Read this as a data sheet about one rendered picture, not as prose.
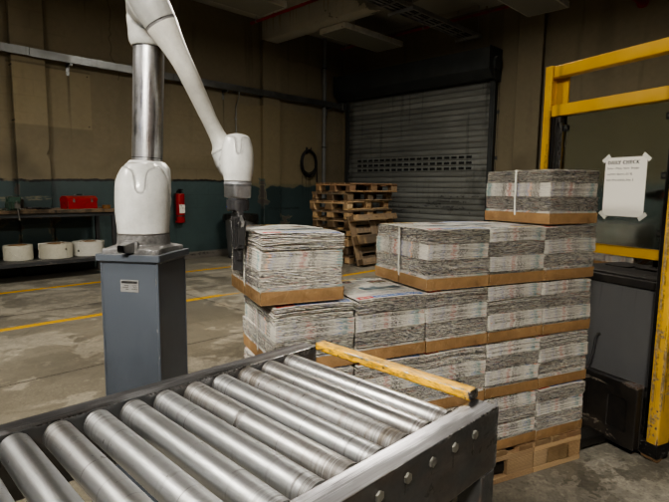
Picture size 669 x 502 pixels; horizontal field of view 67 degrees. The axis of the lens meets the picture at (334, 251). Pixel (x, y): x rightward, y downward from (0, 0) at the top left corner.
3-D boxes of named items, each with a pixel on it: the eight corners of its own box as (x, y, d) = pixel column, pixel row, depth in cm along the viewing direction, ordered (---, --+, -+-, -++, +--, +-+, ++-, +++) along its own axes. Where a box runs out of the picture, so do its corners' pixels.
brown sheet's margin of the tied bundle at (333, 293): (246, 296, 172) (246, 283, 171) (325, 290, 184) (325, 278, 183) (260, 306, 157) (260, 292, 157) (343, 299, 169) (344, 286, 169)
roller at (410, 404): (286, 376, 125) (298, 361, 128) (452, 445, 92) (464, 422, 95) (275, 365, 123) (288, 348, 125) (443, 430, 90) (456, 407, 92)
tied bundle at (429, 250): (373, 276, 218) (374, 222, 215) (430, 272, 230) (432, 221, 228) (425, 293, 184) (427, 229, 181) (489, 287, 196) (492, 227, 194)
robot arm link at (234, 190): (247, 181, 175) (247, 199, 175) (220, 181, 171) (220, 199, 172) (255, 181, 167) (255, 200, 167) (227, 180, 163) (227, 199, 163)
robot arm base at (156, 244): (92, 255, 148) (91, 236, 148) (132, 246, 170) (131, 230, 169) (150, 257, 146) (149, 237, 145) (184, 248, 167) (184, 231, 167)
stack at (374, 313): (243, 490, 203) (241, 285, 193) (473, 433, 253) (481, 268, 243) (274, 554, 169) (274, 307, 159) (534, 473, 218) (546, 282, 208)
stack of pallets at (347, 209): (355, 252, 969) (356, 183, 953) (397, 257, 907) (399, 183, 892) (307, 259, 868) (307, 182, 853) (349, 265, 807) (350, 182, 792)
